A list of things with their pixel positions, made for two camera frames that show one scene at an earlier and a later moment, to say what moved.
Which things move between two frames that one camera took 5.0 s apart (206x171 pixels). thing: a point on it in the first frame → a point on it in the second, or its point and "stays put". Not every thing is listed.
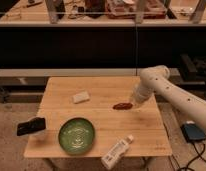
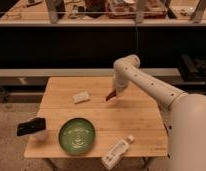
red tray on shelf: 126,9 stays put
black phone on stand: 33,125 stays put
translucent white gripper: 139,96 → 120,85
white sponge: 80,97 stays put
